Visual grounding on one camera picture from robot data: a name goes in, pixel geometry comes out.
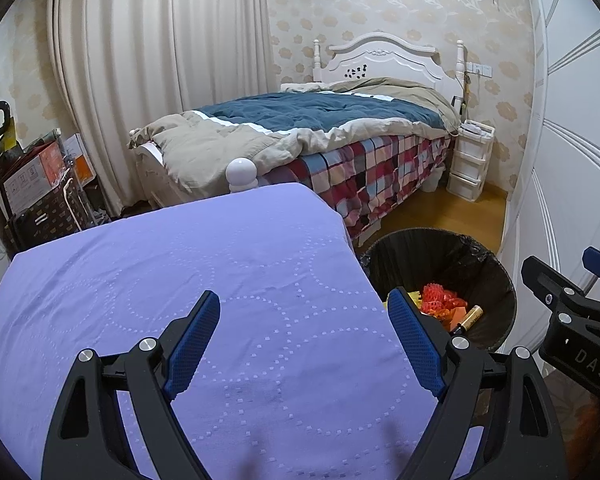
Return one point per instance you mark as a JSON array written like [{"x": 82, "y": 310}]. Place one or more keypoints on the blue and beige quilt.
[{"x": 305, "y": 110}]

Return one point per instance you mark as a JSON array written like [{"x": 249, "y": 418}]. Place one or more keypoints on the amber bottle with black cap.
[{"x": 469, "y": 317}]

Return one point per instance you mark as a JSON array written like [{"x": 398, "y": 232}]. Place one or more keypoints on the cream pleated curtain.
[{"x": 154, "y": 35}]

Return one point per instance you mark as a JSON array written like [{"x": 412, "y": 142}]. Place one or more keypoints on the black lined waste bin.
[{"x": 430, "y": 260}]

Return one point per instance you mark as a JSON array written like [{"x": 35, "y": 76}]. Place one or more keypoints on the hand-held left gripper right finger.
[{"x": 415, "y": 345}]

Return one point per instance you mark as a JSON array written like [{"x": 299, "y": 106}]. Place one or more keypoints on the white wall socket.
[{"x": 479, "y": 69}]

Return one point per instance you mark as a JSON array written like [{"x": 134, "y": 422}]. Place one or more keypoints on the printed cardboard box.
[{"x": 29, "y": 177}]

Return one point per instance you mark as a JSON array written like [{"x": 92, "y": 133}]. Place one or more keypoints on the red foam fruit net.
[{"x": 437, "y": 295}]

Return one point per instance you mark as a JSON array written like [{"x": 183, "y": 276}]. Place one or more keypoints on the plaid patchwork bedsheet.
[{"x": 370, "y": 170}]

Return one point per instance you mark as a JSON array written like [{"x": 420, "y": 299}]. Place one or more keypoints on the white plastic drawer cabinet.
[{"x": 470, "y": 170}]

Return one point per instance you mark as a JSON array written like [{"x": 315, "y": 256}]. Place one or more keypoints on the white wardrobe door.
[{"x": 570, "y": 135}]

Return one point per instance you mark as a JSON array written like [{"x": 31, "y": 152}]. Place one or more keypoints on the orange and white box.
[{"x": 79, "y": 157}]

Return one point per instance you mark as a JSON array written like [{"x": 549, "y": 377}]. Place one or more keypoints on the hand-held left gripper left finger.
[{"x": 189, "y": 345}]

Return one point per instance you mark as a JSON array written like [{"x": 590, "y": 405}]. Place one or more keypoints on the yellow foam fruit net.
[{"x": 414, "y": 304}]

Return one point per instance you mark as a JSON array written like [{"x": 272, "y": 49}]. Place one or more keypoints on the orange plastic bag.
[{"x": 447, "y": 317}]

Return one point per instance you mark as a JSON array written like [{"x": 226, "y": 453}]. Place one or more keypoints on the bed with quilt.
[{"x": 380, "y": 57}]

